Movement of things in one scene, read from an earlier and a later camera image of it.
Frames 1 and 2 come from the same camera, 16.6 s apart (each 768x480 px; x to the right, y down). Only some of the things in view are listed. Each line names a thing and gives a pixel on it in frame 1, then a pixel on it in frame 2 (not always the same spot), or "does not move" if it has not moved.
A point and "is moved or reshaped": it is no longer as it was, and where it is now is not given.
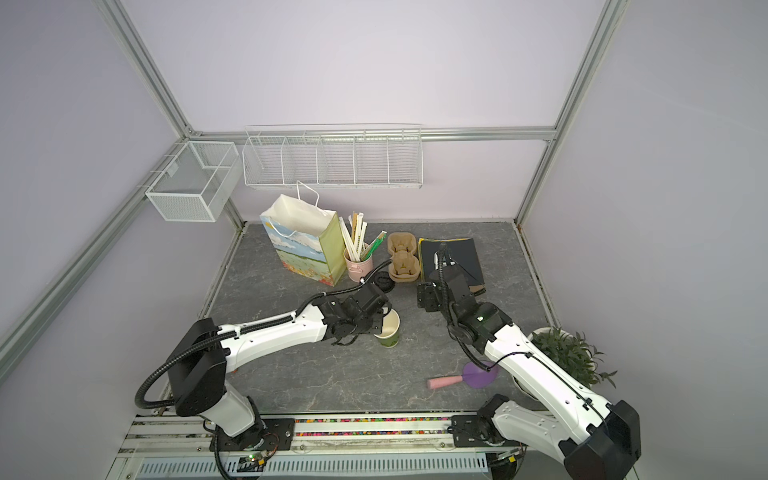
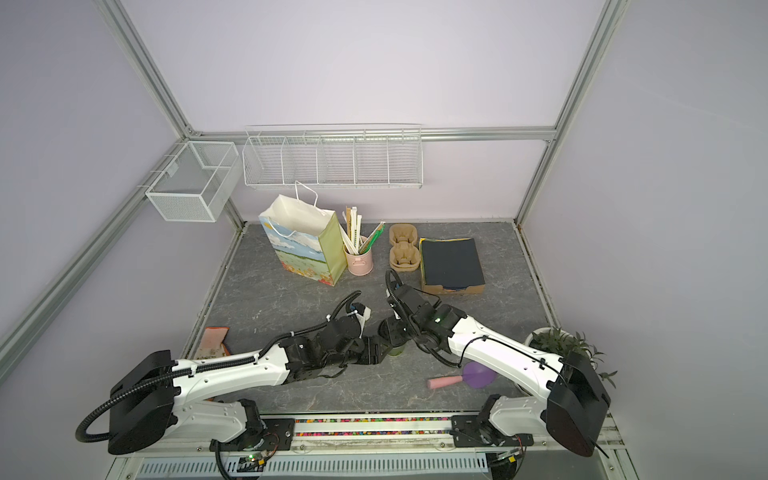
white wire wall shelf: x=333 y=156 does not move
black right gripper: x=428 y=296 to x=392 y=323
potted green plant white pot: x=572 y=353 does not move
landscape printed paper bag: x=307 y=237 does not move
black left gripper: x=377 y=324 to x=371 y=350
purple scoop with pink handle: x=472 y=374 does not move
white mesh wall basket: x=200 y=183 does not move
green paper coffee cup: x=391 y=324 is moved or reshaped
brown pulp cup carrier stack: x=405 y=266 is moved or reshaped
